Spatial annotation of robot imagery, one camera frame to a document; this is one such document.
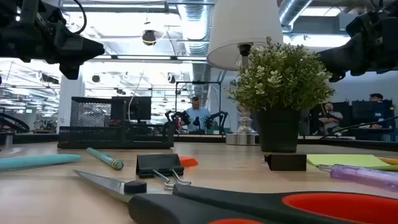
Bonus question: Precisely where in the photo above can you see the black mesh desk organizer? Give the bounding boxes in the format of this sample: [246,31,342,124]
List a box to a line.
[57,96,175,149]

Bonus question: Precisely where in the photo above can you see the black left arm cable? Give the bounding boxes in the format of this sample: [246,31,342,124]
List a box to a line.
[72,0,88,35]

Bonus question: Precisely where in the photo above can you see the black background stand frame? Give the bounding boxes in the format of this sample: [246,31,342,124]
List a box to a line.
[174,80,223,135]

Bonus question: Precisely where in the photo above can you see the white shade table lamp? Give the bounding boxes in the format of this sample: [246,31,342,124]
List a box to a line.
[206,0,284,146]

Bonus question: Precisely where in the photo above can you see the teal pen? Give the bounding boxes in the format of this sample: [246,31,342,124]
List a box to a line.
[0,154,82,173]
[86,147,124,171]

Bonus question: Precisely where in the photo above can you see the black computer monitor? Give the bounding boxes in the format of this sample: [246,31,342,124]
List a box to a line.
[111,96,153,123]

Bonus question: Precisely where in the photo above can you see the green plant in black pot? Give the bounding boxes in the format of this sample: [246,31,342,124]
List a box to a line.
[225,37,336,154]

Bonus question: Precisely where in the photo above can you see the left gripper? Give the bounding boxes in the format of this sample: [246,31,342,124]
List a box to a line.
[0,0,105,80]

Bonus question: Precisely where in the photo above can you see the black ceiling device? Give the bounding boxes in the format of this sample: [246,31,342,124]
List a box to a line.
[142,29,157,47]

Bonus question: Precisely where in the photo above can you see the black metal table frame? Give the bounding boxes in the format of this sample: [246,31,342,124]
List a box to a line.
[0,133,398,152]

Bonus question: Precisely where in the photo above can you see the orange eraser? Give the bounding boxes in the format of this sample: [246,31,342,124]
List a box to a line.
[178,155,199,168]

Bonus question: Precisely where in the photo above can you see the black binder clip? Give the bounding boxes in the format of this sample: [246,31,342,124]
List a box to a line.
[264,153,308,172]
[136,153,192,191]

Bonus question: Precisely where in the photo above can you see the dark right arm cable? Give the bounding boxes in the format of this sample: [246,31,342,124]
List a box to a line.
[320,115,398,139]

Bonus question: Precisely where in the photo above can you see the black and red scissors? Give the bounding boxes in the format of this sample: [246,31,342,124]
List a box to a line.
[73,169,398,224]

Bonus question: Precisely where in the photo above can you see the green sticky notes pad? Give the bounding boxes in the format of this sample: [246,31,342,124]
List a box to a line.
[306,154,393,170]

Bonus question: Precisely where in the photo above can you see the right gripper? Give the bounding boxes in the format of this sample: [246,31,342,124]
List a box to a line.
[317,8,398,83]

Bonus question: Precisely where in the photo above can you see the purple translucent pen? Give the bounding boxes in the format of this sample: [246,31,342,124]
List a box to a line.
[318,164,398,192]

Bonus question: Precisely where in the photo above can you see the silver ventilation duct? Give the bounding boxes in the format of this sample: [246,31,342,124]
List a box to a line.
[182,2,214,57]

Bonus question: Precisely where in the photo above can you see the black cable loop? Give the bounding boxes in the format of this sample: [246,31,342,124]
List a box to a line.
[0,111,31,134]

